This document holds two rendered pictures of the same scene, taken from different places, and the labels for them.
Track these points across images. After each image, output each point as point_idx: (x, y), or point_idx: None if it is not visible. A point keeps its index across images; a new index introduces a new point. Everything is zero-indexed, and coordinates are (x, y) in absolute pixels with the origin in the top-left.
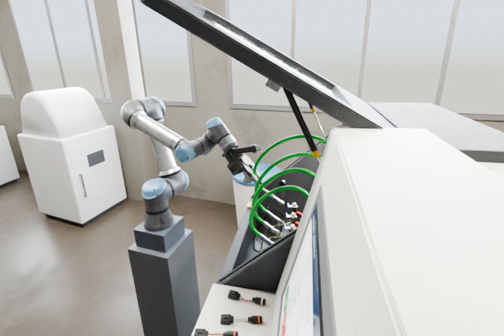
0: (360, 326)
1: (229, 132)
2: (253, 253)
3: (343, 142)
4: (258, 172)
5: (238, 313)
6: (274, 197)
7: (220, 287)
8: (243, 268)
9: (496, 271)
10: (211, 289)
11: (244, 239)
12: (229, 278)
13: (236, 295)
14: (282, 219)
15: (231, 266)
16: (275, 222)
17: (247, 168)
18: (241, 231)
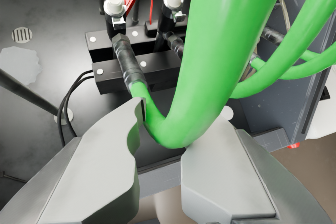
0: None
1: None
2: (139, 150)
3: None
4: (94, 132)
5: (330, 76)
6: (135, 57)
7: (317, 120)
8: (327, 77)
9: None
10: (328, 131)
11: (172, 160)
12: (315, 109)
13: (325, 86)
14: (51, 105)
15: (256, 139)
16: (1, 154)
17: (260, 197)
18: (153, 182)
